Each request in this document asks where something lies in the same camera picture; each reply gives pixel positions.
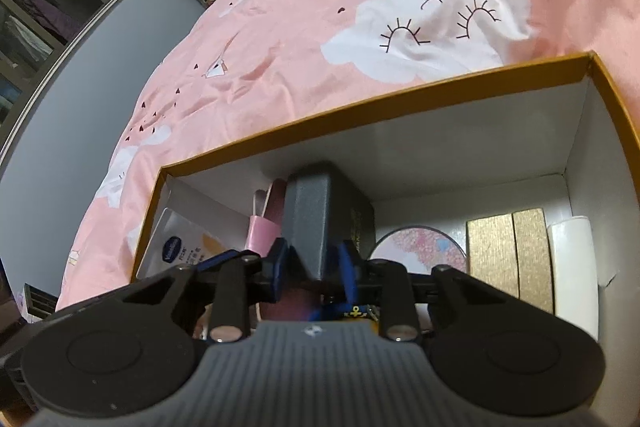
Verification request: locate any round pink compact mirror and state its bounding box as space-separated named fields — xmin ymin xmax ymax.
xmin=370 ymin=227 xmax=468 ymax=274

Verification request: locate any pink fabric pouch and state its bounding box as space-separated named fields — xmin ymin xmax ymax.
xmin=244 ymin=178 xmax=289 ymax=258

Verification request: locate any white Vaseline lotion tube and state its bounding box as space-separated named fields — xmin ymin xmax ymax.
xmin=136 ymin=208 xmax=230 ymax=280

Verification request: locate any orange cardboard storage box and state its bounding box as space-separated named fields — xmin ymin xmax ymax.
xmin=134 ymin=53 xmax=639 ymax=426

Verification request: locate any pink cloud print bedspread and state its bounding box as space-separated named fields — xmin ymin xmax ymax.
xmin=58 ymin=0 xmax=639 ymax=307

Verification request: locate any dark wardrobe shelf unit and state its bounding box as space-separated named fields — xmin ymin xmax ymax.
xmin=1 ymin=0 xmax=124 ymax=162

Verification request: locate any gold gift box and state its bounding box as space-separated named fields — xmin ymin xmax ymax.
xmin=466 ymin=208 xmax=554 ymax=313

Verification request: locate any white cylindrical tube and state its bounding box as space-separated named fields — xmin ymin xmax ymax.
xmin=548 ymin=216 xmax=599 ymax=340

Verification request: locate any dark grey box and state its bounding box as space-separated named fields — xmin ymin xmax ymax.
xmin=282 ymin=162 xmax=375 ymax=282

